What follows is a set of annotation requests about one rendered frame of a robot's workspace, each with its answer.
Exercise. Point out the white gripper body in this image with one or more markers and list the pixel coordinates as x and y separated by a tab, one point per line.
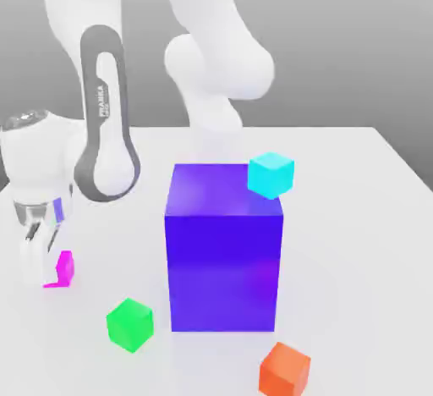
35	260

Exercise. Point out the small magenta cube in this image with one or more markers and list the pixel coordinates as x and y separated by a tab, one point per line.
65	267

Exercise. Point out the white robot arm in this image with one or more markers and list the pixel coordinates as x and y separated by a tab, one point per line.
209	64

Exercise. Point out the small green cube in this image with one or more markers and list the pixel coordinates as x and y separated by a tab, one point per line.
130	325

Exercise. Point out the small cyan cube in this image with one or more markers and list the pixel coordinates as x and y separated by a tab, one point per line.
270	174

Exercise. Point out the small orange cube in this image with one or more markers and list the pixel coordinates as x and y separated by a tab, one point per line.
284	370

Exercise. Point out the large purple box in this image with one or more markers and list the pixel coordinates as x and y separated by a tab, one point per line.
223	254

